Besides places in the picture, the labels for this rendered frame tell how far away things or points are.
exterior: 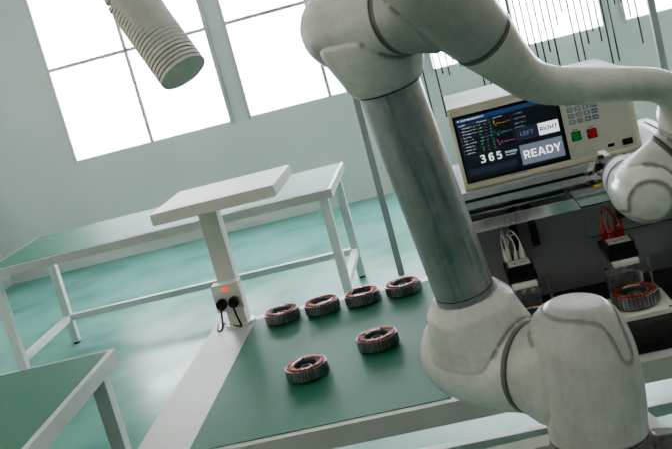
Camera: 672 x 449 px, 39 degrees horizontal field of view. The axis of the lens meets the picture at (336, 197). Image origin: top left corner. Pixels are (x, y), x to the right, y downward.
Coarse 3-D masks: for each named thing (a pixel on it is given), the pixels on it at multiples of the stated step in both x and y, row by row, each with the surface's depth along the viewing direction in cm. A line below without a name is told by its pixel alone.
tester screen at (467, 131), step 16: (496, 112) 232; (512, 112) 232; (528, 112) 232; (544, 112) 232; (464, 128) 234; (480, 128) 234; (496, 128) 233; (512, 128) 233; (560, 128) 232; (464, 144) 235; (480, 144) 234; (496, 144) 234; (512, 144) 234; (464, 160) 235; (544, 160) 234; (480, 176) 236
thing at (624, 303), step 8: (616, 288) 228; (624, 288) 228; (632, 288) 228; (640, 288) 227; (648, 288) 224; (656, 288) 223; (616, 296) 224; (624, 296) 222; (632, 296) 221; (640, 296) 220; (648, 296) 220; (656, 296) 221; (616, 304) 223; (624, 304) 221; (632, 304) 220; (640, 304) 220; (648, 304) 220
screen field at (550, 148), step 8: (560, 136) 232; (528, 144) 233; (536, 144) 233; (544, 144) 233; (552, 144) 233; (560, 144) 233; (520, 152) 234; (528, 152) 234; (536, 152) 234; (544, 152) 233; (552, 152) 233; (560, 152) 233; (528, 160) 234; (536, 160) 234
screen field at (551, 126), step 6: (552, 120) 232; (528, 126) 232; (534, 126) 232; (540, 126) 232; (546, 126) 232; (552, 126) 232; (558, 126) 232; (516, 132) 233; (522, 132) 233; (528, 132) 233; (534, 132) 233; (540, 132) 233; (546, 132) 232; (552, 132) 232; (522, 138) 233
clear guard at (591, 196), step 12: (576, 192) 227; (588, 192) 224; (600, 192) 220; (588, 204) 213; (600, 204) 211; (612, 204) 211; (588, 216) 211; (600, 216) 210; (612, 216) 209; (588, 228) 209; (600, 228) 208; (612, 228) 208; (624, 228) 207
